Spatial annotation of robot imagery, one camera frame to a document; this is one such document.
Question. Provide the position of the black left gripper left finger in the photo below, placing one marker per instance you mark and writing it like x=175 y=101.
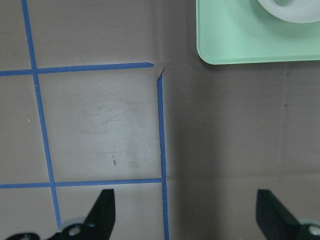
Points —
x=99 y=223

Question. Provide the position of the light green tray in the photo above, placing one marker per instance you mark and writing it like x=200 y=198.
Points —
x=243 y=32

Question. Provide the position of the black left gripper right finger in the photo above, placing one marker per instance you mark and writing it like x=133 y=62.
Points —
x=277 y=223

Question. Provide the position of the white round plate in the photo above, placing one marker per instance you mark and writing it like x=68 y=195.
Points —
x=293 y=11

